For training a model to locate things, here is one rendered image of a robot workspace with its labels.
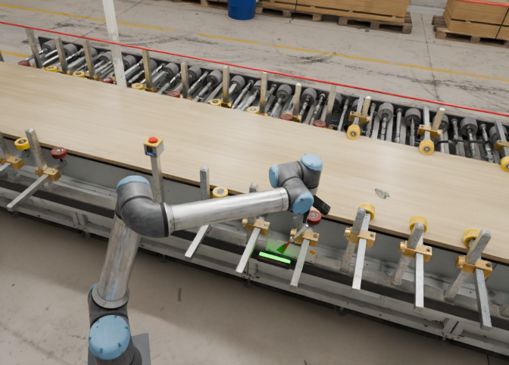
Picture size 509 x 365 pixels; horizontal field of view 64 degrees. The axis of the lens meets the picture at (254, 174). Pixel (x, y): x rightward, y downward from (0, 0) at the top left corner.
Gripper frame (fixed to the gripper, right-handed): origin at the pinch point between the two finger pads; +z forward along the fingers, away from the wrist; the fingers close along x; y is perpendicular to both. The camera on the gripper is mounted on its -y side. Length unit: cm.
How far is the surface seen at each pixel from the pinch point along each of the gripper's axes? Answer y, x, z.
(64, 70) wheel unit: 218, -116, 17
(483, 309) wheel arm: -76, 16, 4
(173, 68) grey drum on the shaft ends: 143, -157, 19
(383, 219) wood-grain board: -36.1, -28.4, 10.8
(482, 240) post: -72, -6, -11
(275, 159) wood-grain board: 28, -57, 11
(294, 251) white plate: 3.1, -5.3, 26.2
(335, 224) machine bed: -14.0, -27.7, 22.1
